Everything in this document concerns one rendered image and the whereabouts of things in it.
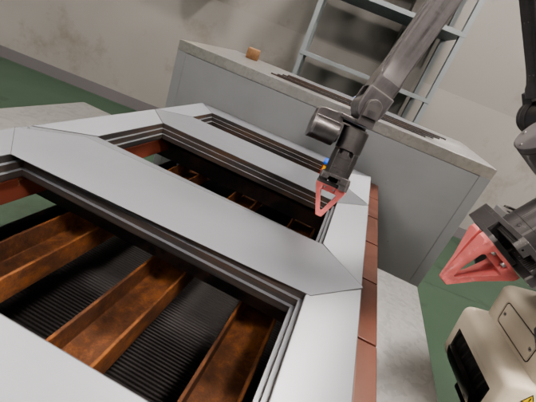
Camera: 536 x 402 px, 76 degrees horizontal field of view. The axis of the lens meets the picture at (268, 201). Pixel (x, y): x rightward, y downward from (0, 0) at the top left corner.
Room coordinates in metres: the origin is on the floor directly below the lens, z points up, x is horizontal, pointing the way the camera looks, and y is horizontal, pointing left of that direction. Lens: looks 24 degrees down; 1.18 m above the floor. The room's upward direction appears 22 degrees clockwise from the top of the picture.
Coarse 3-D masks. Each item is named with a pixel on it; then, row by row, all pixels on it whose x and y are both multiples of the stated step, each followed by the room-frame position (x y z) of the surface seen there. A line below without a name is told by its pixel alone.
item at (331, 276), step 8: (320, 256) 0.58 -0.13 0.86; (328, 256) 0.59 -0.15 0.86; (320, 264) 0.55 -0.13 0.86; (328, 264) 0.56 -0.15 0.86; (336, 264) 0.57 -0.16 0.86; (320, 272) 0.52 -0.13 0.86; (328, 272) 0.53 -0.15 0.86; (336, 272) 0.54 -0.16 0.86; (344, 272) 0.55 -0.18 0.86; (320, 280) 0.50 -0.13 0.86; (328, 280) 0.51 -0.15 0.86; (336, 280) 0.52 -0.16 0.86; (344, 280) 0.53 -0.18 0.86; (312, 288) 0.47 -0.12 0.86; (320, 288) 0.48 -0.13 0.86; (328, 288) 0.48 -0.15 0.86; (336, 288) 0.49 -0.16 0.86; (344, 288) 0.50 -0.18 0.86
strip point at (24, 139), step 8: (16, 128) 0.60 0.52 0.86; (24, 128) 0.62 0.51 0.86; (16, 136) 0.57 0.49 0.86; (24, 136) 0.58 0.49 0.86; (32, 136) 0.60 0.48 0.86; (40, 136) 0.61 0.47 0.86; (48, 136) 0.62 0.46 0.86; (56, 136) 0.63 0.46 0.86; (64, 136) 0.65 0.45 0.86; (72, 136) 0.66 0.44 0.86; (80, 136) 0.68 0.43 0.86; (16, 144) 0.55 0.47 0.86; (24, 144) 0.56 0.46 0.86; (32, 144) 0.57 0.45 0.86; (40, 144) 0.58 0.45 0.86; (48, 144) 0.59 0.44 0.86; (16, 152) 0.52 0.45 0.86
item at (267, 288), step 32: (32, 128) 0.63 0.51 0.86; (160, 128) 0.96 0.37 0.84; (224, 128) 1.28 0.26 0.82; (0, 160) 0.49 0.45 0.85; (224, 160) 0.94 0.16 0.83; (64, 192) 0.51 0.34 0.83; (288, 192) 0.90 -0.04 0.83; (128, 224) 0.49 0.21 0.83; (192, 256) 0.47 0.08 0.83; (224, 256) 0.47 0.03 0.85; (256, 288) 0.45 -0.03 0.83; (288, 288) 0.45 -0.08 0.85; (288, 320) 0.41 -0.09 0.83
